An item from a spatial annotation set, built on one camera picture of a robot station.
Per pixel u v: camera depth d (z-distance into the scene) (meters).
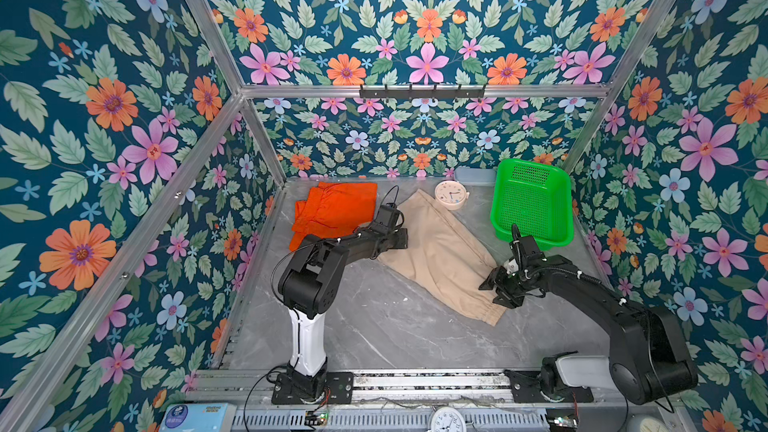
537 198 1.14
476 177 1.17
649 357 0.42
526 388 0.73
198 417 0.65
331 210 1.11
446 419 0.67
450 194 1.11
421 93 0.92
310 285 0.52
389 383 0.75
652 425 0.66
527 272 0.65
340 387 0.74
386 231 0.79
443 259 0.94
